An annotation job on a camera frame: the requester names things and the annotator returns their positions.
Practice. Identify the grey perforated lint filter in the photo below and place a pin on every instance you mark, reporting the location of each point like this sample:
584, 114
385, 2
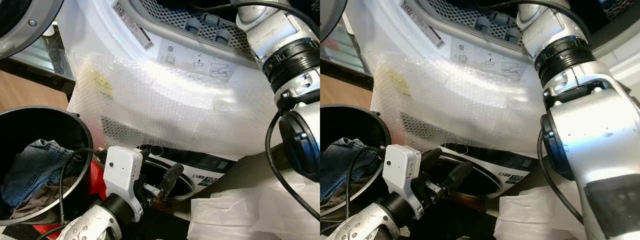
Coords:
450, 12
170, 20

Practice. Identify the red plastic object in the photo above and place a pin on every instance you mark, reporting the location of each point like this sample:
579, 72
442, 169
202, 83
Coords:
96, 182

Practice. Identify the white barcode sticker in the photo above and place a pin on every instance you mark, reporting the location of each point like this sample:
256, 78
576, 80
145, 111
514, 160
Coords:
132, 25
422, 22

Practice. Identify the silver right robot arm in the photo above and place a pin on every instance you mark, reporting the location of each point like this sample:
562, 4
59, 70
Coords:
270, 30
590, 130

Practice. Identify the blue jeans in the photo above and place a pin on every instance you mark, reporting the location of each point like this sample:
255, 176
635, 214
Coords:
30, 170
335, 165

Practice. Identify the silver round dryer door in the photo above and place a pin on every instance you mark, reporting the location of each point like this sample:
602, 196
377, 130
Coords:
330, 25
25, 40

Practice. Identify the brown grey garment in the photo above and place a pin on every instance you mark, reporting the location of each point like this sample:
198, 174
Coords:
340, 197
37, 200

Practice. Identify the black laundry bucket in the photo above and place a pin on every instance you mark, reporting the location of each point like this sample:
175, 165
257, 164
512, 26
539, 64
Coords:
50, 122
360, 120

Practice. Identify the dark glass cabinet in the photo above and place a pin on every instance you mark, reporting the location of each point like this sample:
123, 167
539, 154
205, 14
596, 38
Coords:
345, 50
50, 55

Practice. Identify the clear bubble wrap sheet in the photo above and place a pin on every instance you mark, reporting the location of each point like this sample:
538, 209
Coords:
460, 100
165, 100

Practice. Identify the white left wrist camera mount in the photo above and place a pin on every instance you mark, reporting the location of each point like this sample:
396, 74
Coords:
400, 167
120, 170

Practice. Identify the white plastic bag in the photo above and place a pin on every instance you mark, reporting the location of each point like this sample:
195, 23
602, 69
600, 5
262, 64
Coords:
235, 215
530, 215

